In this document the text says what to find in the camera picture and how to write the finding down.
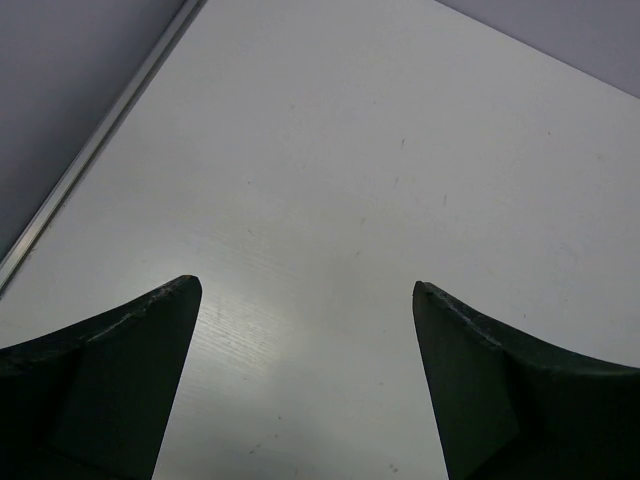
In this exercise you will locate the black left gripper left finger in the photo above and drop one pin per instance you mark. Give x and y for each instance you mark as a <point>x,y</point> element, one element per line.
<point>92,400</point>

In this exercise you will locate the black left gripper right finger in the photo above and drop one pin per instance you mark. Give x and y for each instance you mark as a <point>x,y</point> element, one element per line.
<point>508,405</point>

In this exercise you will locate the aluminium table edge rail left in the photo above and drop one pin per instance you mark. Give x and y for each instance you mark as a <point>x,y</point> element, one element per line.
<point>71,71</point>

